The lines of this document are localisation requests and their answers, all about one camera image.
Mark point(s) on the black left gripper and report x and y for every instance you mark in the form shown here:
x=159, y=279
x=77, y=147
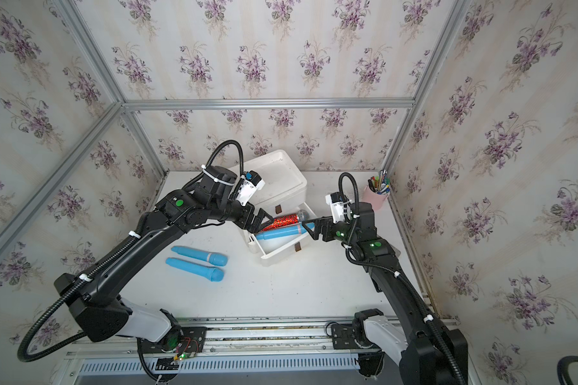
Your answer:
x=257, y=224

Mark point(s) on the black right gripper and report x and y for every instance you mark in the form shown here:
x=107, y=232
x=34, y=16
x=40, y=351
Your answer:
x=321, y=224

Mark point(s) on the blue toy microphone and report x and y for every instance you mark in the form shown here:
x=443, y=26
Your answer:
x=213, y=274
x=215, y=259
x=286, y=231

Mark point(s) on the white drawer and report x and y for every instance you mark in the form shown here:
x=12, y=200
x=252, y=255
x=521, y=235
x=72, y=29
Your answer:
x=270, y=252

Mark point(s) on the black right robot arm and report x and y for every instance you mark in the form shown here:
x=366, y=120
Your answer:
x=424, y=348

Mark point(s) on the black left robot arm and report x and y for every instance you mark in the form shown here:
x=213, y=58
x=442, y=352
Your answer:
x=220, y=193

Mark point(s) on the white plastic drawer cabinet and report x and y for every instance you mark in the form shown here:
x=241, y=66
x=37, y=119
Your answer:
x=285, y=185

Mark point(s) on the pink metal pen bucket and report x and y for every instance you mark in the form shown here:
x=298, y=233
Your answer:
x=375, y=199

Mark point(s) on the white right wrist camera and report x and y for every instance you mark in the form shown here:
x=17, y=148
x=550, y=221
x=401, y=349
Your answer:
x=338, y=204

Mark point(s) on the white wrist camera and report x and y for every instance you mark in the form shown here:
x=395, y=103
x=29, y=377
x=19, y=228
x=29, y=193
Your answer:
x=338, y=204
x=250, y=183

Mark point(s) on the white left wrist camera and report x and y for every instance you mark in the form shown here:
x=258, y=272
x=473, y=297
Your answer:
x=250, y=183

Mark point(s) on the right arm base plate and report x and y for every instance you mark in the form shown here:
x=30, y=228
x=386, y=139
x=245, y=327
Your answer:
x=343, y=336

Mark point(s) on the aluminium mounting rail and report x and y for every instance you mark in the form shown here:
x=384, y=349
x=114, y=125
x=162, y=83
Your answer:
x=288, y=336

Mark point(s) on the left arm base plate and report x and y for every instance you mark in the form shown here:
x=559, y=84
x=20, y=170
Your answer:
x=189, y=342

